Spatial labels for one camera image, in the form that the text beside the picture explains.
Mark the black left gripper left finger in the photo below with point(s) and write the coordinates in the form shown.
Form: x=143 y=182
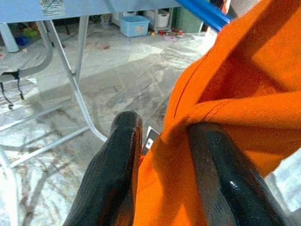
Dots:
x=110 y=176

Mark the white drawer shelf unit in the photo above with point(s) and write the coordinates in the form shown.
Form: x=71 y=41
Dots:
x=162 y=18

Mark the light blue storage bin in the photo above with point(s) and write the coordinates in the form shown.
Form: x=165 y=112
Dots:
x=135 y=27

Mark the blue plastic hanger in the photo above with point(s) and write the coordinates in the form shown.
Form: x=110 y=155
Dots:
x=204 y=13

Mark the green box appliance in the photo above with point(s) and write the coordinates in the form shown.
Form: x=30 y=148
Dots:
x=189 y=21

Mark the small red toys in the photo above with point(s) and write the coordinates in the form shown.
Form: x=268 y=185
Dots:
x=162 y=32

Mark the light blue folding table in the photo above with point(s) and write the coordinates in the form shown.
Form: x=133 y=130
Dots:
x=94 y=7

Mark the orange t-shirt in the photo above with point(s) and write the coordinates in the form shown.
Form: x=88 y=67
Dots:
x=235 y=82

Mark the small pink card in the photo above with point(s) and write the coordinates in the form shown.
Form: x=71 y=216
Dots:
x=170 y=37

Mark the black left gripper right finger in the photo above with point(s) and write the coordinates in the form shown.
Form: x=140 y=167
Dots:
x=230 y=188

